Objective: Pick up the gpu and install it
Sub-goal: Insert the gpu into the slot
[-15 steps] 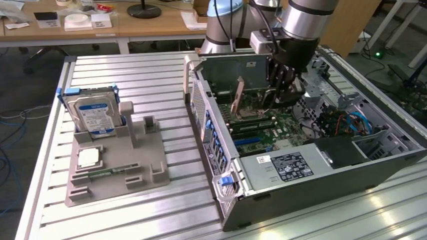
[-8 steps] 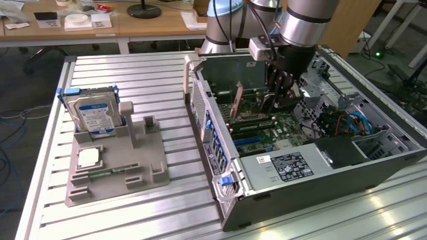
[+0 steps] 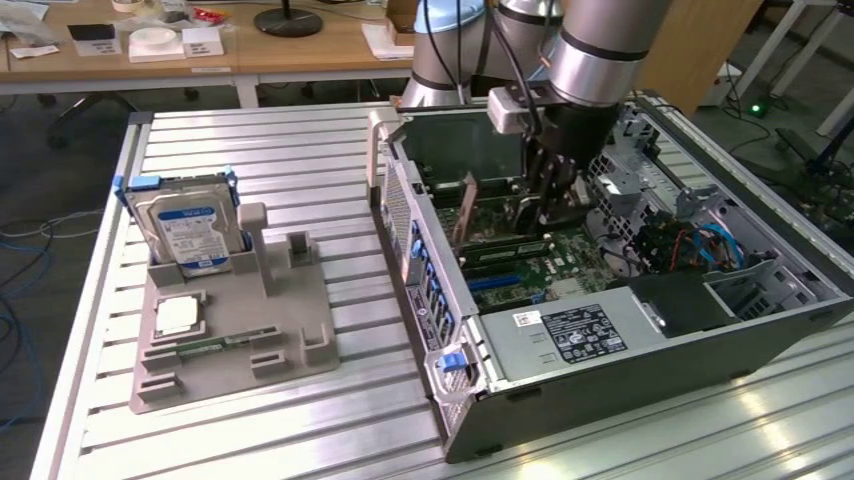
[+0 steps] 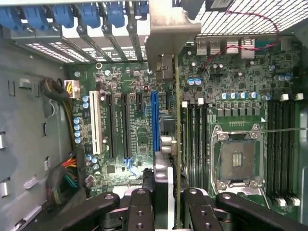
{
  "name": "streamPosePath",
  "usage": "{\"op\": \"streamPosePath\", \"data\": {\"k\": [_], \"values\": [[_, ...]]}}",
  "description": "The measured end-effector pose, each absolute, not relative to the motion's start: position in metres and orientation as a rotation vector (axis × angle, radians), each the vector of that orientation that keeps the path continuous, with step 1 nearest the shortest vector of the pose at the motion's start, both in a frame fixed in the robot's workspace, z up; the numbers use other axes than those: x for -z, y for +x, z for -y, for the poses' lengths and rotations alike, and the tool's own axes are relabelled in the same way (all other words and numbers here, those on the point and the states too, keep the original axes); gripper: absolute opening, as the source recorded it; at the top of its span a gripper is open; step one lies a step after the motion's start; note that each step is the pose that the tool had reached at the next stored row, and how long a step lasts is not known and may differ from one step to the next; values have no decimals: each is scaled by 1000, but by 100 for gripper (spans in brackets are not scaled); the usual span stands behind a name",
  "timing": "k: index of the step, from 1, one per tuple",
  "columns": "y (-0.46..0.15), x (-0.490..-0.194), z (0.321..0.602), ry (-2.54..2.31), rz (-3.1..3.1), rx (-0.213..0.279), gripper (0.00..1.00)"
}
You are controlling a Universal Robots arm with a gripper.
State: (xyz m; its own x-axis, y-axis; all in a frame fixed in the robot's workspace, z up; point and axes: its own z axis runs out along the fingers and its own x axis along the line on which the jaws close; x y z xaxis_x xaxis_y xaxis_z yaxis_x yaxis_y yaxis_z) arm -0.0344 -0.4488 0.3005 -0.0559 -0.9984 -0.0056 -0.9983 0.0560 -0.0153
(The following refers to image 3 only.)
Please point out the dark grey open PC case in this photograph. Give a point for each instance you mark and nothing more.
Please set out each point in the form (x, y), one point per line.
(601, 400)

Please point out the metal disk bay cage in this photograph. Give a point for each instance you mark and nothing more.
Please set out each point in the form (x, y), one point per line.
(634, 200)

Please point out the white stacked booklets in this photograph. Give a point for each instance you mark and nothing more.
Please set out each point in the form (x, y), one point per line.
(388, 42)

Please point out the blue case latch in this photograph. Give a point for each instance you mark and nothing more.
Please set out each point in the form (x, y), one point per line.
(449, 363)

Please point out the red packet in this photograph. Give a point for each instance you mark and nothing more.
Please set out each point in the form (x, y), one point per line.
(209, 16)

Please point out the grey printed parts rack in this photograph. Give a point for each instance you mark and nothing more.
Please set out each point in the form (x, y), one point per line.
(227, 372)

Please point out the green graphics card metal bracket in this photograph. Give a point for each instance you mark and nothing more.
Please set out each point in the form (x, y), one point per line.
(466, 215)

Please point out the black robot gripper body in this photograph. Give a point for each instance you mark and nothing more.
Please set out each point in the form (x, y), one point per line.
(577, 132)

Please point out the silver CPU chip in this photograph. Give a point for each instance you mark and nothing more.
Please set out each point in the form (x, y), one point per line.
(179, 315)

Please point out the plain white labelled box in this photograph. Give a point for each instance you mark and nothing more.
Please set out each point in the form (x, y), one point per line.
(202, 42)

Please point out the white box with round dish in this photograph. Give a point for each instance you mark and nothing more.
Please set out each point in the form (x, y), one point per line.
(155, 42)

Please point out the silver power supply unit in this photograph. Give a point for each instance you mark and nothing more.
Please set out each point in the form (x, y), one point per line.
(528, 357)

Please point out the black round lamp base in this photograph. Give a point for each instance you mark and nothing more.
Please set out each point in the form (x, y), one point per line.
(289, 22)

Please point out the white table frame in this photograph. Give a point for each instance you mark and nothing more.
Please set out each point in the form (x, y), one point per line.
(788, 40)

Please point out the hard disk in blue caddy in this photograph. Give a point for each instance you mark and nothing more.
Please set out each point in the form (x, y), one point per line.
(187, 230)

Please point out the wooden cabinet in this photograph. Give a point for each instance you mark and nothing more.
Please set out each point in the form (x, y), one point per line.
(701, 50)

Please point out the white paper slip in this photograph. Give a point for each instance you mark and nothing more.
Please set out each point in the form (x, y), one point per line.
(34, 51)

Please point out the wooden desk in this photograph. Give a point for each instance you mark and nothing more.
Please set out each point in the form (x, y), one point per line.
(301, 55)

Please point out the green motherboard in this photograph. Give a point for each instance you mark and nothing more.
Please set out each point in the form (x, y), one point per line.
(568, 265)

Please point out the green RAM stick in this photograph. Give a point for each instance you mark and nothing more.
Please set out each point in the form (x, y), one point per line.
(227, 341)

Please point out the blue expansion slot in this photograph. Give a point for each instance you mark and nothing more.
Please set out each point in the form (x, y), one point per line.
(494, 284)

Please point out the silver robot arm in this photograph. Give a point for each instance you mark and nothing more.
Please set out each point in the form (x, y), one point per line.
(594, 65)

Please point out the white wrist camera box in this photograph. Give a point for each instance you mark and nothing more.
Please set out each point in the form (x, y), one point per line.
(508, 117)

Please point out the installed RAM stick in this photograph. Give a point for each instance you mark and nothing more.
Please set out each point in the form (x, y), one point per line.
(504, 251)

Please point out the white box with black top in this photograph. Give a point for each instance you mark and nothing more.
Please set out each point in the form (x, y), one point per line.
(94, 34)

